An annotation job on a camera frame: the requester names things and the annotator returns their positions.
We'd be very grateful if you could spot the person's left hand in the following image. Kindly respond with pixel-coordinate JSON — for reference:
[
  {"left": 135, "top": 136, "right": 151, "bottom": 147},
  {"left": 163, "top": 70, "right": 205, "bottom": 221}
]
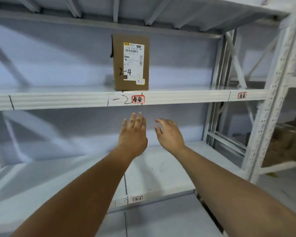
[{"left": 117, "top": 112, "right": 148, "bottom": 158}]

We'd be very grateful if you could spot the person's right hand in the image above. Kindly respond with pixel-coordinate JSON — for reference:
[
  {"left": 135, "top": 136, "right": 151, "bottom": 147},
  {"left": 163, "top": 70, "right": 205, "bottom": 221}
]
[{"left": 155, "top": 118, "right": 187, "bottom": 153}]

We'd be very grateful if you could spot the person's left forearm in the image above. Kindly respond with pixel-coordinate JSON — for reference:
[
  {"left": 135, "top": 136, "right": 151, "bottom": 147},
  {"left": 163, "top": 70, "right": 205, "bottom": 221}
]
[{"left": 11, "top": 146, "right": 139, "bottom": 237}]

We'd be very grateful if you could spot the person's right forearm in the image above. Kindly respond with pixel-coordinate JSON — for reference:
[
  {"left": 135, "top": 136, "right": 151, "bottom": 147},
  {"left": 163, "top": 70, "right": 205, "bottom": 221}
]
[{"left": 166, "top": 145, "right": 296, "bottom": 237}]

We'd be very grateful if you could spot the brown cardboard box white label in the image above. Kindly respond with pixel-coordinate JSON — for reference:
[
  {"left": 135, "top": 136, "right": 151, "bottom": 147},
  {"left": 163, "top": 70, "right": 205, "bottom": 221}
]
[{"left": 110, "top": 34, "right": 150, "bottom": 91}]

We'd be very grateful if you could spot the white metal shelving rack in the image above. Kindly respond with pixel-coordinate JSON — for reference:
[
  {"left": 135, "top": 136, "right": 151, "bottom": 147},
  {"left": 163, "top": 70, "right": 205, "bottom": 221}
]
[{"left": 0, "top": 0, "right": 296, "bottom": 237}]

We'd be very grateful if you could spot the pile of brown cardboard boxes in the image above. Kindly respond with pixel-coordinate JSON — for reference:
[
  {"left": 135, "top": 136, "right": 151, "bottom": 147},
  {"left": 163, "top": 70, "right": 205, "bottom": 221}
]
[{"left": 261, "top": 113, "right": 296, "bottom": 169}]

